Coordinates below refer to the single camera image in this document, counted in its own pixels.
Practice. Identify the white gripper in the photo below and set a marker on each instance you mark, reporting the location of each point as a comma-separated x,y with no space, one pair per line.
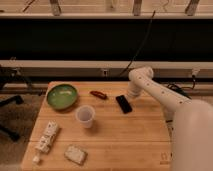
133,91

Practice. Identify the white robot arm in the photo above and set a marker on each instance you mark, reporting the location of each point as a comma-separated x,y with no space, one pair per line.
192,135

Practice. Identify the small red-brown object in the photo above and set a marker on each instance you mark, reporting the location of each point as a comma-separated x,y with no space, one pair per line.
99,94

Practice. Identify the translucent plastic cup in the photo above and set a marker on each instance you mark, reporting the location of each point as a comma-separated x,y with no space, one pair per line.
85,115

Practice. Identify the green bowl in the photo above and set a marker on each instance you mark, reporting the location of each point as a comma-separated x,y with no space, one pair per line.
62,96

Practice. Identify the white rectangular sponge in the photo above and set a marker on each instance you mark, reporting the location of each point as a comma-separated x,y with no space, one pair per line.
75,154

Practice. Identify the black baseboard heater panel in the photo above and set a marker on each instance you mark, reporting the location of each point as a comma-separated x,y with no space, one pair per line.
174,40

